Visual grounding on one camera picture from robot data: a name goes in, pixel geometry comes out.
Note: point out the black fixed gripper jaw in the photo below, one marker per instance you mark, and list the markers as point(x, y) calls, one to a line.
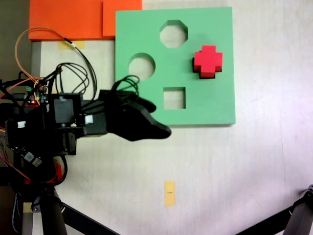
point(154, 132)

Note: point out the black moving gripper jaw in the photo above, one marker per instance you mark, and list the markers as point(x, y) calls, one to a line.
point(146, 105)

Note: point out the red cross columnar block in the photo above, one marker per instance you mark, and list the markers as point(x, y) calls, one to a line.
point(207, 61)

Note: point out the green shape-hole board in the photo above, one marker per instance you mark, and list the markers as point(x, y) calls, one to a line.
point(151, 29)

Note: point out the small orange foam block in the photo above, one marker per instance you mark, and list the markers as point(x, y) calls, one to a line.
point(122, 17)

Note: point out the large orange foam block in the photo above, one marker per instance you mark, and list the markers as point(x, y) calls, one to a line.
point(66, 19)

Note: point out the yellow tape strip with mark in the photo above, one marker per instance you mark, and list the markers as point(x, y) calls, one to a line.
point(170, 193)

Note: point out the wide yellow tape strip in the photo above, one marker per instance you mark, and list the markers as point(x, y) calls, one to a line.
point(80, 44)

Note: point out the black circuit board green terminal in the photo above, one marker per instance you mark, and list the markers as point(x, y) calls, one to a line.
point(40, 97)

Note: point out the black circuit board grey chip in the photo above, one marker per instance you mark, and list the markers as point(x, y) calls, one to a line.
point(29, 156)

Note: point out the black usb plug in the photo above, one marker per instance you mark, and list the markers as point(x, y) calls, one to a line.
point(17, 96)

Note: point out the black notched tripod leg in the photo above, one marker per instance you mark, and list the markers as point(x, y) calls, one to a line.
point(300, 215)

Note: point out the red base mount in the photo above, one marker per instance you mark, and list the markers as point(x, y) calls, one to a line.
point(58, 171)

